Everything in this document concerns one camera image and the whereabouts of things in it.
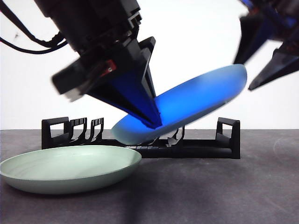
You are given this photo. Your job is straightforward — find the blue round plate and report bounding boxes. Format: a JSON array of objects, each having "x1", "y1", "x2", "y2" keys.
[{"x1": 110, "y1": 63, "x2": 248, "y2": 146}]

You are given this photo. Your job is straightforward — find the short black left arm cable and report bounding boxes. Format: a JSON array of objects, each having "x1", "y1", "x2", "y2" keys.
[{"x1": 0, "y1": 3, "x2": 66, "y2": 47}]

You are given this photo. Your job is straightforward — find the pale green round plate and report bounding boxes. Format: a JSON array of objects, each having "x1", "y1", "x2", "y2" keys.
[{"x1": 0, "y1": 145, "x2": 142, "y2": 195}]

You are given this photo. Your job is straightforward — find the black plastic plate rack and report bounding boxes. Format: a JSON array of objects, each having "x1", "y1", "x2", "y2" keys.
[{"x1": 41, "y1": 116, "x2": 241, "y2": 160}]

